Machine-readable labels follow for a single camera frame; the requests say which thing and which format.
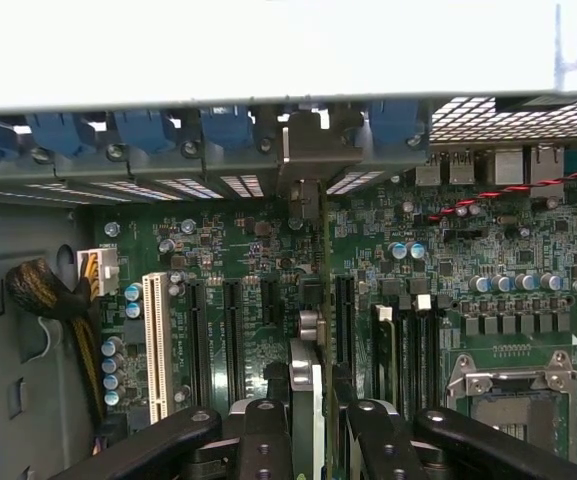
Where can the green motherboard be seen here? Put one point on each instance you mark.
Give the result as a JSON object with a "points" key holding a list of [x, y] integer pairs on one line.
{"points": [[368, 240]]}

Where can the black and silver PC case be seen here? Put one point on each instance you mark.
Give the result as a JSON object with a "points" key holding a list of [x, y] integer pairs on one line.
{"points": [[18, 350]]}

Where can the CPU socket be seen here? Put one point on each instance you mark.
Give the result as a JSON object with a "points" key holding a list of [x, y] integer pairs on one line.
{"points": [[513, 415]]}

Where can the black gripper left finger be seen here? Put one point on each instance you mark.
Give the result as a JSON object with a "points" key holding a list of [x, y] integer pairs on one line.
{"points": [[265, 450]]}

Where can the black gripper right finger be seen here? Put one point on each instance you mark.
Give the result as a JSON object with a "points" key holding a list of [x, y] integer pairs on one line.
{"points": [[385, 450]]}

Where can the black RAM slot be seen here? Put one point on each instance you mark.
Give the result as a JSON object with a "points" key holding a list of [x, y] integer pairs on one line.
{"points": [[404, 350], [422, 350], [436, 350], [382, 350]]}

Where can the white expansion slot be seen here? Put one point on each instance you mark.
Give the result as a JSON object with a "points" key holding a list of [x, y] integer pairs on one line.
{"points": [[157, 345]]}

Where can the short black expansion slot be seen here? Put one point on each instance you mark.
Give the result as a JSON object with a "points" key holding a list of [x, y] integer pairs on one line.
{"points": [[271, 300]]}

